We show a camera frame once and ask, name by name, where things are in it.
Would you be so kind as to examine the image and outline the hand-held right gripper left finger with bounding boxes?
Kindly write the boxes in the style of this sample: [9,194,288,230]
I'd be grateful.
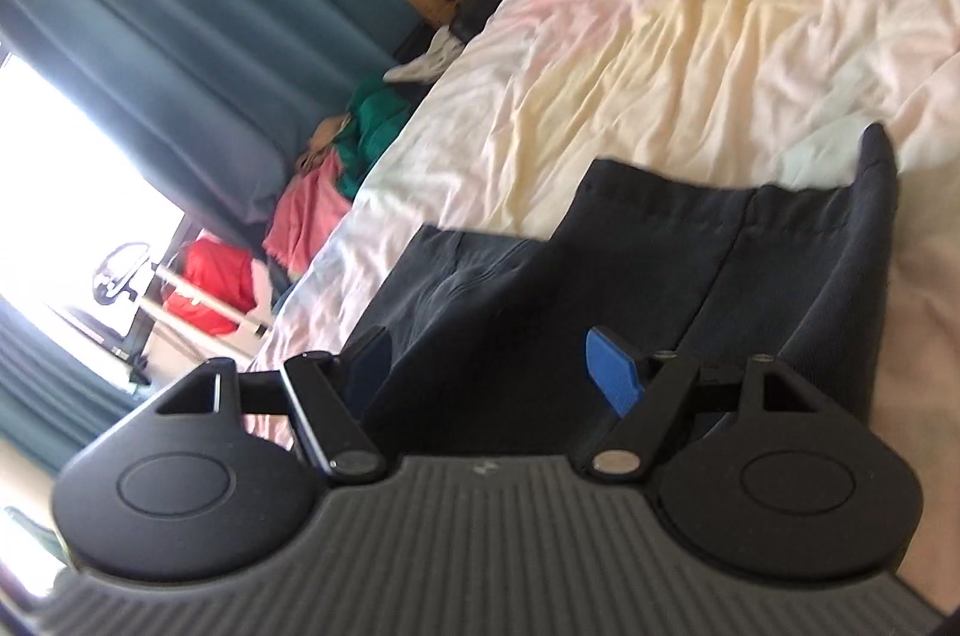
[154,326,392,479]

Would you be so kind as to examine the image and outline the red cloth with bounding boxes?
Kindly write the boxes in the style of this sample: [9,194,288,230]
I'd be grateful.
[161,235,260,337]

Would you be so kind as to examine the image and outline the pink cloth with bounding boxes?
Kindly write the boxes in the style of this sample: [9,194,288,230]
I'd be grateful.
[262,152,365,277]

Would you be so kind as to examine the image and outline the green cloth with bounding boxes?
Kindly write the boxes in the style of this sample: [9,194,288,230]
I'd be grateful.
[334,81,417,203]

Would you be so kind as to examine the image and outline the pastel patterned bed sheet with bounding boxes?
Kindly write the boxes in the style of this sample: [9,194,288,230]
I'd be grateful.
[244,0,960,607]

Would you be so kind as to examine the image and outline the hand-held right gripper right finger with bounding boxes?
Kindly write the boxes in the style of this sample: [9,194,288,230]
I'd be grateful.
[585,326,824,478]

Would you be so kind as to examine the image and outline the dark navy shorts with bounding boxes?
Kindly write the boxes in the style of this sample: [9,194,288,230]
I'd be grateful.
[341,124,899,461]

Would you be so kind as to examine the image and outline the white rail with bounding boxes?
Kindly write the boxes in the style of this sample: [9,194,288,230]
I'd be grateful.
[154,265,271,337]

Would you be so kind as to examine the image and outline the teal curtain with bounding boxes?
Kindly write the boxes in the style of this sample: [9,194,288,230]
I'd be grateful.
[0,0,488,476]

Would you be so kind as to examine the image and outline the white cloth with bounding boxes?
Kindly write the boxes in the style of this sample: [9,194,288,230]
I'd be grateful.
[384,34,470,83]

